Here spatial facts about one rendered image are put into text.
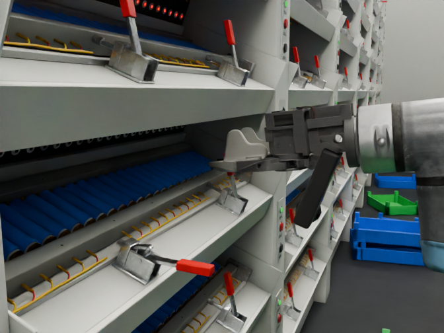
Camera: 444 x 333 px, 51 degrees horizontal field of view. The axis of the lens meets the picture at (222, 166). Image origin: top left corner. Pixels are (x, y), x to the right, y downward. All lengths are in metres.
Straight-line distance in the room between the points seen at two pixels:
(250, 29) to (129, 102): 0.48
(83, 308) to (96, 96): 0.17
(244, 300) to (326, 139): 0.35
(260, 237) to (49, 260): 0.53
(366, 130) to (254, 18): 0.34
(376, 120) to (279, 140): 0.13
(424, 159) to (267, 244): 0.38
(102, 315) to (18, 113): 0.19
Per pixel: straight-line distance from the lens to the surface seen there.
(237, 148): 0.65
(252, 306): 0.84
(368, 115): 0.61
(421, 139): 0.60
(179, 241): 0.56
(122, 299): 0.44
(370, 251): 2.08
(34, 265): 0.41
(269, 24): 0.84
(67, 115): 0.35
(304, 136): 0.62
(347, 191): 2.26
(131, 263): 0.47
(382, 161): 0.61
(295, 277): 1.42
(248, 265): 0.90
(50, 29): 0.42
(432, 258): 0.62
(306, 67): 1.53
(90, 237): 0.46
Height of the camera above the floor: 0.71
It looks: 9 degrees down
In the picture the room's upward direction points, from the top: straight up
